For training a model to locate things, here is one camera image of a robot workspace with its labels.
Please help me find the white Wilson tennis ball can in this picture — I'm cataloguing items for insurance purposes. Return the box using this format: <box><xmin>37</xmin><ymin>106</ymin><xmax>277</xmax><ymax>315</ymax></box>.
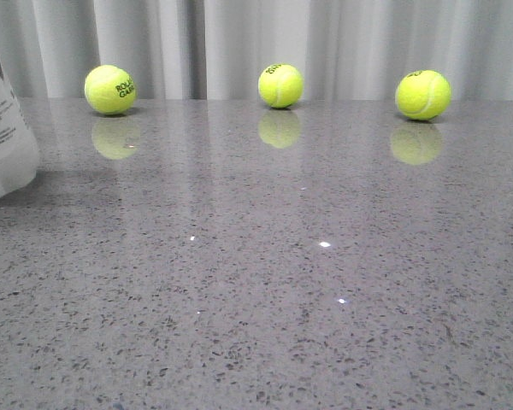
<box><xmin>0</xmin><ymin>62</ymin><xmax>39</xmax><ymax>198</ymax></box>

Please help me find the centre tennis ball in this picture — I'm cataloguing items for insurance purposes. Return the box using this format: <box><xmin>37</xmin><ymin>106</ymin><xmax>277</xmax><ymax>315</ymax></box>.
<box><xmin>258</xmin><ymin>63</ymin><xmax>304</xmax><ymax>108</ymax></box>

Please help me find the Roland Garros tennis ball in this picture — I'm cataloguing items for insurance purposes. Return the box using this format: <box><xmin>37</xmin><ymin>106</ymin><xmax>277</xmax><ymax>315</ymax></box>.
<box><xmin>84</xmin><ymin>65</ymin><xmax>137</xmax><ymax>115</ymax></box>

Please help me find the right tennis ball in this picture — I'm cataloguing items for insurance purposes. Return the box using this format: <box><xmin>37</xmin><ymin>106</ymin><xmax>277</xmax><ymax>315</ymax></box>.
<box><xmin>395</xmin><ymin>70</ymin><xmax>451</xmax><ymax>120</ymax></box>

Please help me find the grey curtain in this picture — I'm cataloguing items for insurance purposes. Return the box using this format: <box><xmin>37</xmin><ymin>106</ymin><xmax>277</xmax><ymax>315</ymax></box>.
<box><xmin>0</xmin><ymin>1</ymin><xmax>513</xmax><ymax>100</ymax></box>

